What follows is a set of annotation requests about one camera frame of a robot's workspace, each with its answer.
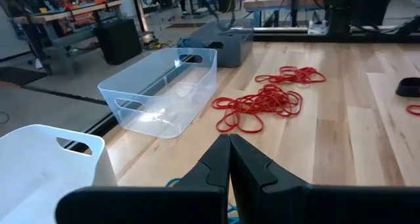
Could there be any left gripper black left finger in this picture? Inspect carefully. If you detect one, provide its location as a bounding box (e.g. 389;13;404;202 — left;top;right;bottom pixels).
54;133;232;224

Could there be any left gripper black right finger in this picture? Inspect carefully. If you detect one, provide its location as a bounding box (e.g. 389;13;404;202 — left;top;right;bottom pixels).
230;133;420;224

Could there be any teal rubber band pile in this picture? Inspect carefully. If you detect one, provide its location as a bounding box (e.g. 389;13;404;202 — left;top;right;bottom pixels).
165;177;242;224

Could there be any clear plastic basket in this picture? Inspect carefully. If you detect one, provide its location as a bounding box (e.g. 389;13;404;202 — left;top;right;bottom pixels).
97;47;219;140

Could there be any white plastic basket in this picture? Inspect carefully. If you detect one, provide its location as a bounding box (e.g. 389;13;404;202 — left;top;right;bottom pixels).
0;123;118;224

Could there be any black floor tape line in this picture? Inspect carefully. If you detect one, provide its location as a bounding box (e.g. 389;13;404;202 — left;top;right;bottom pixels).
23;83;110;106

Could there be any grey plastic basket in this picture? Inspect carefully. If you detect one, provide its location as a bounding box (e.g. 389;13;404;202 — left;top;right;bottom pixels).
177;18;255;68

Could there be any black floor cabinet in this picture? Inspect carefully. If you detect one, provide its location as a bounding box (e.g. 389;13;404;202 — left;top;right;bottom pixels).
94;18;143;66

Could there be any black floor mat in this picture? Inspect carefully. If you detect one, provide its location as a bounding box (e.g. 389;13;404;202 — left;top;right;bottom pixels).
0;65;48;87

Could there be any wooden table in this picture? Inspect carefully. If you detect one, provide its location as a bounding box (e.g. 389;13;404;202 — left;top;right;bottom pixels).
243;0;326;13

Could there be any wooden workbench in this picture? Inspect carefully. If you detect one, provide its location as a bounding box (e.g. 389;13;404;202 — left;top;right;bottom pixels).
11;0;123;76

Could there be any black aluminium table frame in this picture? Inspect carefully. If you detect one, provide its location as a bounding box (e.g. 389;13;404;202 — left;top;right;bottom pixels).
62;15;420;146

